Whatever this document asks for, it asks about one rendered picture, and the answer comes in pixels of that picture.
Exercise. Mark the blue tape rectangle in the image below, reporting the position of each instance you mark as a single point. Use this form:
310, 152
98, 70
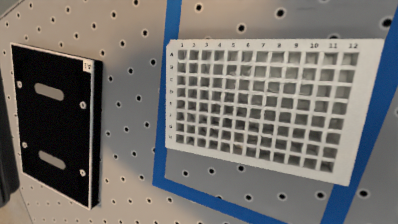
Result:
341, 197

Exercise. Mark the black rectangular panel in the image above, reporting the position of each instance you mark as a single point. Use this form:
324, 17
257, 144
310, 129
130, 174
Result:
58, 110

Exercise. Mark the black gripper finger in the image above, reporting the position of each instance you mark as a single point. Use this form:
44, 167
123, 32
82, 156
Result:
9, 177

